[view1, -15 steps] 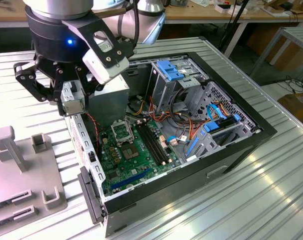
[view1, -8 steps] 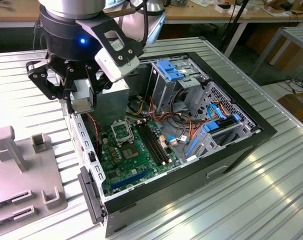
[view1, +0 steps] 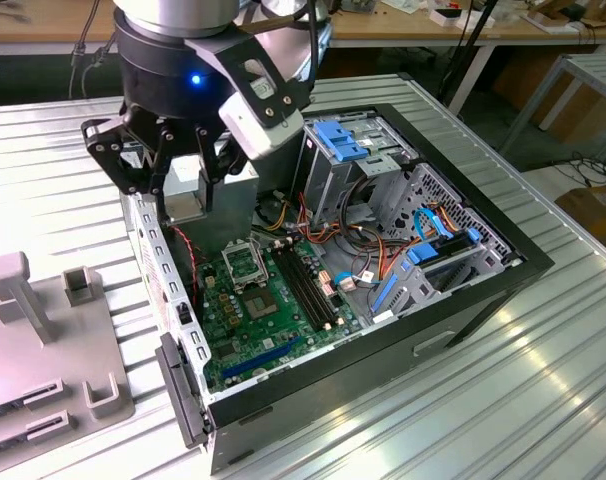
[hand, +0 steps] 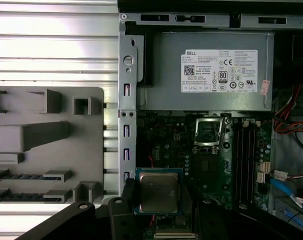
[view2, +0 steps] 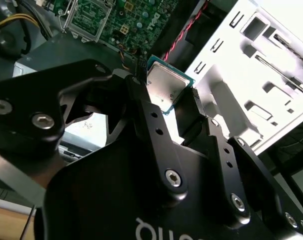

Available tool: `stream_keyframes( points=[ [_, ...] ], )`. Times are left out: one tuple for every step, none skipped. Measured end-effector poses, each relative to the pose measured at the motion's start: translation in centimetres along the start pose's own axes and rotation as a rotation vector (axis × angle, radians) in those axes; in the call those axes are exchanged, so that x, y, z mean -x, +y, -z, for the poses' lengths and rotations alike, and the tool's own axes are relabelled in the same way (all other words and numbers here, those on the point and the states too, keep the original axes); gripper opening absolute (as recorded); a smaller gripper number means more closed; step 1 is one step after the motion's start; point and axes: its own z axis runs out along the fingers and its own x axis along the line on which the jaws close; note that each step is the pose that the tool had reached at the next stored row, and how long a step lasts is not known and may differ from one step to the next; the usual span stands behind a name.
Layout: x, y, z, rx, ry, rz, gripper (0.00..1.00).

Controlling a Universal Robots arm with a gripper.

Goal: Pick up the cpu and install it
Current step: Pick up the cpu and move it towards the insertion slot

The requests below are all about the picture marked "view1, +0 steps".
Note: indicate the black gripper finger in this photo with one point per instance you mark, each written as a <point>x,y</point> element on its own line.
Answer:
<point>208,165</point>
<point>118,160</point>

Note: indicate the silver CPU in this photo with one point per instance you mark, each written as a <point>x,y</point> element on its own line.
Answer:
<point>185,210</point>

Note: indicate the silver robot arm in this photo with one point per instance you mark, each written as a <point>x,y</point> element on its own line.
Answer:
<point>173,12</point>

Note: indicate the CPU socket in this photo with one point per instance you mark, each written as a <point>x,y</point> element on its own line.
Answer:
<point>257,305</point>

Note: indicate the grey power supply unit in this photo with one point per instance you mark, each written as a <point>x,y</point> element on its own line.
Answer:
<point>228,210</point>

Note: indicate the cream four pin connector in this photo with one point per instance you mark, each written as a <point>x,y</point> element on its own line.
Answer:
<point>211,281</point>

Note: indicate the tall metal drive cage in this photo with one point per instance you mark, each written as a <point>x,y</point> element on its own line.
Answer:
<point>328,185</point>

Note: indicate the wooden top desk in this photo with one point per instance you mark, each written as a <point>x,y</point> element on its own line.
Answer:
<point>33,25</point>
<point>508,30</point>

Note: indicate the black RAM slot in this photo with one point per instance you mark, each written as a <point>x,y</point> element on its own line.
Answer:
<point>294,285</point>
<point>308,285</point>
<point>315,285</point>
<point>301,285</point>

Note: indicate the green motherboard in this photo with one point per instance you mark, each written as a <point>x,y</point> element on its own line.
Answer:
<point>283,330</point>

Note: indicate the grey parts rack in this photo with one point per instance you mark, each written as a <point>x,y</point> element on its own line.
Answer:
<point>58,340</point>

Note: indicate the long blue expansion slot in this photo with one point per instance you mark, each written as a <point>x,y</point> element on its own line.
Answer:
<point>260,359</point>

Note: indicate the blue plastic bay latch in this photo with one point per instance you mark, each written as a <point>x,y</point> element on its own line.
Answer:
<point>385,292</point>

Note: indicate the hard disk in blue carrier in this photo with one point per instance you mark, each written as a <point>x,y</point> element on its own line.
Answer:
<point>423,254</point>

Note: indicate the low metal disk bay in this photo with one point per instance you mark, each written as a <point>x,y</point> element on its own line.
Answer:
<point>413,295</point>

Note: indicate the black open PC case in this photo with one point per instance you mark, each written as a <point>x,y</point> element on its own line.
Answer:
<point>333,400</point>

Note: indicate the black tripod leg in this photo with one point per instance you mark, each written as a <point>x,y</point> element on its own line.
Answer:
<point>476,35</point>

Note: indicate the brown cardboard box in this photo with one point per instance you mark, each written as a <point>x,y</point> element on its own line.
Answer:
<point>578,115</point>
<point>595,215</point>

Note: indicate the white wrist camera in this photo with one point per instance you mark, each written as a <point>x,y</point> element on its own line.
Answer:
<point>253,135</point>

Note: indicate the blue plastic drive bracket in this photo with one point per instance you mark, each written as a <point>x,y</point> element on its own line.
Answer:
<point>340,140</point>

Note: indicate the grey metal frame table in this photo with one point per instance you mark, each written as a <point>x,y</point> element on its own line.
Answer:
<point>595,62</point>

